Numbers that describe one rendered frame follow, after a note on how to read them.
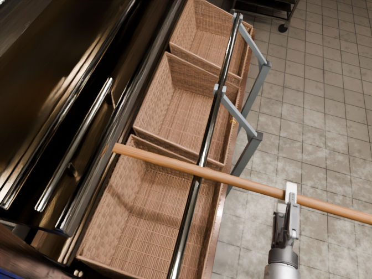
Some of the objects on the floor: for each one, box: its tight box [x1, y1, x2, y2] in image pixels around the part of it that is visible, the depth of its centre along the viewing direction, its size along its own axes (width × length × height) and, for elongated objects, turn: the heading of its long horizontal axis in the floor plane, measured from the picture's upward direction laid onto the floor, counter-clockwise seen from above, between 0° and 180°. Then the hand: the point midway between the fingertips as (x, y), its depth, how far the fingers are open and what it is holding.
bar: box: [166, 13, 272, 279], centre depth 155 cm, size 31×127×118 cm, turn 161°
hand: (286, 196), depth 88 cm, fingers open, 6 cm apart
